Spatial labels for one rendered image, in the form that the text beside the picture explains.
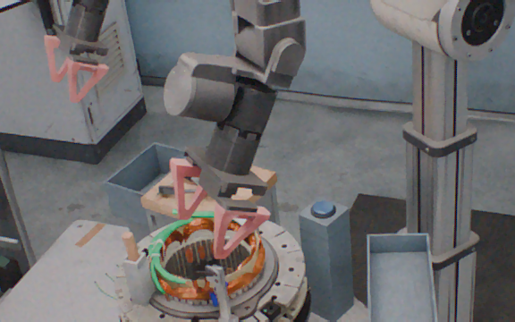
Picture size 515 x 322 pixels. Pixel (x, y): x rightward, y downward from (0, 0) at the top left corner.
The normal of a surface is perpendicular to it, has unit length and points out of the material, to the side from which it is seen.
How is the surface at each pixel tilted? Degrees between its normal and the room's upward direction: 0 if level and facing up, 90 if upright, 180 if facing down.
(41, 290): 0
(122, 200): 90
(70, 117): 90
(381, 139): 0
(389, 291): 0
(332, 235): 90
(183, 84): 61
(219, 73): 91
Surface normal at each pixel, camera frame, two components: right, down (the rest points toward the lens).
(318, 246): -0.66, 0.47
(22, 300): -0.11, -0.83
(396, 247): -0.09, 0.55
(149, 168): 0.84, 0.22
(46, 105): -0.37, 0.54
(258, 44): -0.86, 0.30
